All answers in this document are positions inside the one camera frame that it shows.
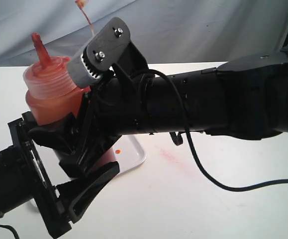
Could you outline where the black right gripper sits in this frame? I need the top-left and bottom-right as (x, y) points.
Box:
(28, 72), (141, 178)

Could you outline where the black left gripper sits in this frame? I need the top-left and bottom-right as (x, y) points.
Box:
(8, 111), (120, 238)

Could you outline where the red sauce squeeze bottle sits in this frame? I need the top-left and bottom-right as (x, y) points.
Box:
(22, 0), (117, 172)

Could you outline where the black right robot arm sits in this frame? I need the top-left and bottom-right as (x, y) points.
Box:
(29, 46), (288, 177)

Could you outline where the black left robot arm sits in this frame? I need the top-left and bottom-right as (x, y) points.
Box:
(0, 112), (120, 239)

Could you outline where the white rectangular plastic tray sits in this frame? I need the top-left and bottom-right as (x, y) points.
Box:
(29, 135), (147, 207)

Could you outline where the grey backdrop cloth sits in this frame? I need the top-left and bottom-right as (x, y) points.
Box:
(0, 0), (288, 66)

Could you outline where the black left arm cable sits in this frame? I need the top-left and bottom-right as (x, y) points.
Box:
(0, 211), (21, 239)

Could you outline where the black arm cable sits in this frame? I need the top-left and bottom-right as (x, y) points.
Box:
(133, 69), (288, 193)
(0, 211), (21, 239)

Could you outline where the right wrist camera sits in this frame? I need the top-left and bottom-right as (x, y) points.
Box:
(67, 16), (149, 88)

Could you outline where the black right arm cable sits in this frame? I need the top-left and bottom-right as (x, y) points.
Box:
(133, 69), (288, 193)

